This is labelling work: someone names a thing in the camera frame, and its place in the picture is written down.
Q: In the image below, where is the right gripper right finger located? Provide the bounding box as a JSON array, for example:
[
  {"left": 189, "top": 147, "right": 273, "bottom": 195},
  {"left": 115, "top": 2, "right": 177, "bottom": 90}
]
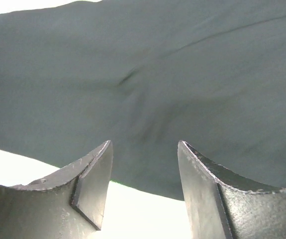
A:
[{"left": 178, "top": 141, "right": 286, "bottom": 239}]

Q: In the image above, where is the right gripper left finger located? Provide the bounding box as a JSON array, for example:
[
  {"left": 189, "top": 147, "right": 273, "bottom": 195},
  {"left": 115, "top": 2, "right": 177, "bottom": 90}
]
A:
[{"left": 0, "top": 140, "right": 113, "bottom": 239}]

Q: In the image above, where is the black t shirt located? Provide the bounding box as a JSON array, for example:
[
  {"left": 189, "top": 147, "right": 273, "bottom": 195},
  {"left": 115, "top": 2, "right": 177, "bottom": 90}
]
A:
[{"left": 0, "top": 0, "right": 286, "bottom": 200}]

